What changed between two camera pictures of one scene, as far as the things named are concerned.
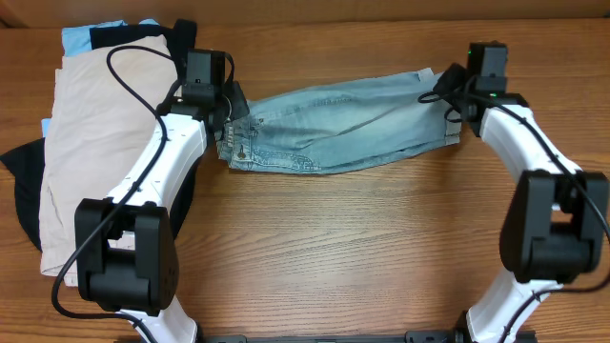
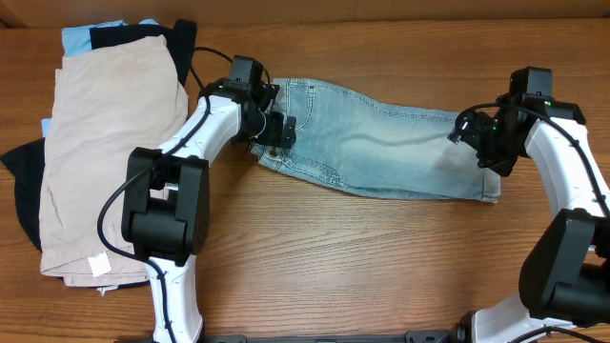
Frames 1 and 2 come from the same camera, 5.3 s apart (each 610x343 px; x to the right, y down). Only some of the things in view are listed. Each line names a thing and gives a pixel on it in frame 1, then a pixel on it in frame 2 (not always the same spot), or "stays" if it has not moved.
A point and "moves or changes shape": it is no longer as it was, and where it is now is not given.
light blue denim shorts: [341, 126] moves or changes shape
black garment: [27, 160] stays
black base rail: [411, 336] stays
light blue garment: [76, 42] stays
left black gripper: [238, 102] -> [279, 130]
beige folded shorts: [97, 135] stays
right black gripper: [453, 80] -> [477, 134]
